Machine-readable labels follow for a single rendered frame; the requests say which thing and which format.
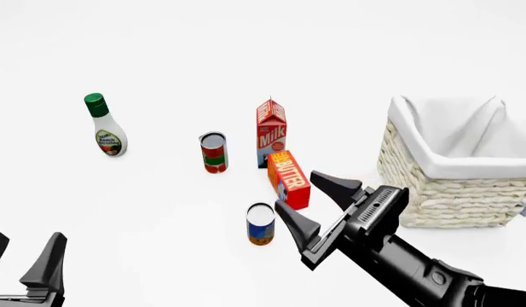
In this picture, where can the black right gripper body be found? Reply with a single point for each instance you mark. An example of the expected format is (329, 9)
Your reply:
(356, 224)

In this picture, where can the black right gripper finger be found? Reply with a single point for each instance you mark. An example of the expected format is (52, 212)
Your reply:
(337, 188)
(298, 225)

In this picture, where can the red milk carton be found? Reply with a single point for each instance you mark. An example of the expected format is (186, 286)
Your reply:
(270, 134)

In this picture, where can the orange butter box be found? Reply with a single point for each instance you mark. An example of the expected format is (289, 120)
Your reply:
(290, 180)

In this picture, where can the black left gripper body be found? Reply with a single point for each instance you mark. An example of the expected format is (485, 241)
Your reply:
(26, 300)

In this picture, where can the ranch dressing bottle green cap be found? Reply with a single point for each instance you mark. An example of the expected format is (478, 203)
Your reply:
(109, 134)

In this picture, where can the woven basket white cloth liner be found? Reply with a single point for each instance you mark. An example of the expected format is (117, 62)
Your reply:
(458, 169)

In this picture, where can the red tomato sauce can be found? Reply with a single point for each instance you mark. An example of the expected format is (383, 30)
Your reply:
(214, 153)

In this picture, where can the blue alphabet soup can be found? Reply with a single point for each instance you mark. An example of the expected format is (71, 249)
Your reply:
(260, 227)

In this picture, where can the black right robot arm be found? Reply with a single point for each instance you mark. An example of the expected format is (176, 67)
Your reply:
(433, 275)

